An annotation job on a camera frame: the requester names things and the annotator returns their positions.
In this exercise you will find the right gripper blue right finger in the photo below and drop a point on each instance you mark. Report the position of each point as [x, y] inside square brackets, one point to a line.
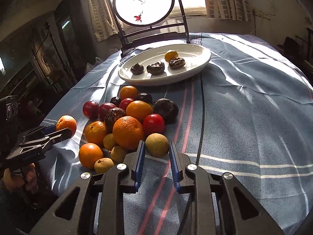
[177, 171]

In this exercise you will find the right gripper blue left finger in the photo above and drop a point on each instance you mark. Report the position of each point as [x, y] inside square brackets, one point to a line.
[137, 166]

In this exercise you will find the tan longan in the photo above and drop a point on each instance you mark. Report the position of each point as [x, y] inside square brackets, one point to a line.
[103, 165]
[157, 145]

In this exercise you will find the large orange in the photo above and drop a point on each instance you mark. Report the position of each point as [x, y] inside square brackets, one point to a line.
[128, 132]

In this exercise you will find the orange mandarin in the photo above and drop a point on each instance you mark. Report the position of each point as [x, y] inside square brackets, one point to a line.
[95, 132]
[67, 121]

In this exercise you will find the dark red plum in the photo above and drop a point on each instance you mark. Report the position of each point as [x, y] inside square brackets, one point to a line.
[103, 109]
[90, 109]

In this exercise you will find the brown water chestnut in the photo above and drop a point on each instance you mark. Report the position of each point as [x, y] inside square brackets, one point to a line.
[177, 63]
[156, 68]
[137, 69]

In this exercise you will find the yellow round fruit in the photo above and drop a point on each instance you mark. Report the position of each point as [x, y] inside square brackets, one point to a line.
[170, 54]

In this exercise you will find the person's left hand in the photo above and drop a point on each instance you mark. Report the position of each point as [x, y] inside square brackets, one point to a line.
[28, 179]

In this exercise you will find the small yellow-green fruit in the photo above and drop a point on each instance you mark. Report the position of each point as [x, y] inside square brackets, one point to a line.
[118, 154]

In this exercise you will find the small yellow fruit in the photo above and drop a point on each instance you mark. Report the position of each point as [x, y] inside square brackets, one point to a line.
[109, 142]

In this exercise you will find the bright red plum right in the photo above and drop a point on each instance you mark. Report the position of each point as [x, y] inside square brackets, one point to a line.
[153, 123]

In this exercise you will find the smooth orange tangerine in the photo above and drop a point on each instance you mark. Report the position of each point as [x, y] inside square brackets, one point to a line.
[139, 110]

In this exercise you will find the partly hidden orange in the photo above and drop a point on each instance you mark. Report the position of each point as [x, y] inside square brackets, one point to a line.
[88, 154]

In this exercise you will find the dark passion fruit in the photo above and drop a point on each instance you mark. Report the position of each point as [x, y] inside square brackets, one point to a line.
[167, 109]

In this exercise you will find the small red plum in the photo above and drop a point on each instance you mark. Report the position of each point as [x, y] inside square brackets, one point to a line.
[125, 102]

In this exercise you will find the dark plum far back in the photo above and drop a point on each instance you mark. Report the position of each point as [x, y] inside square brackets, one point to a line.
[145, 97]

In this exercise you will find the dark purple plum back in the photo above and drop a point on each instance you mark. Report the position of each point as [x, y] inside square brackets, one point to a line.
[116, 101]

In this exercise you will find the small orange back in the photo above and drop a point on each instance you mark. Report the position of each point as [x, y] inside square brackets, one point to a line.
[128, 91]

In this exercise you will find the blue striped tablecloth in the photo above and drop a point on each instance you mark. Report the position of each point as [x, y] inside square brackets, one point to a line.
[249, 112]

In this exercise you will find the standing fan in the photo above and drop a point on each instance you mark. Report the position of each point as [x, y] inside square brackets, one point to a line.
[48, 57]

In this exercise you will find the white ceramic plate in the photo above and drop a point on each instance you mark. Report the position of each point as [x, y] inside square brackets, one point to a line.
[195, 56]

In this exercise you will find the dark framed mirror cabinet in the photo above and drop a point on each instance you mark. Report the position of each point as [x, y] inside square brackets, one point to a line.
[74, 36]

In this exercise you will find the left checked curtain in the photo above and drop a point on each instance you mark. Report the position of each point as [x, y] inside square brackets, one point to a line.
[102, 23]

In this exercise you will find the checked curtain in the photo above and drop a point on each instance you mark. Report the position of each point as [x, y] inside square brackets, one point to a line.
[102, 23]
[236, 10]

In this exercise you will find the round painted table screen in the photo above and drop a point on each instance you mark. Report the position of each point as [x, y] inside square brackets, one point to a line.
[141, 22]

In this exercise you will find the right checked curtain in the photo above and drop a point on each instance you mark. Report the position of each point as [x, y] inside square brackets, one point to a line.
[236, 10]

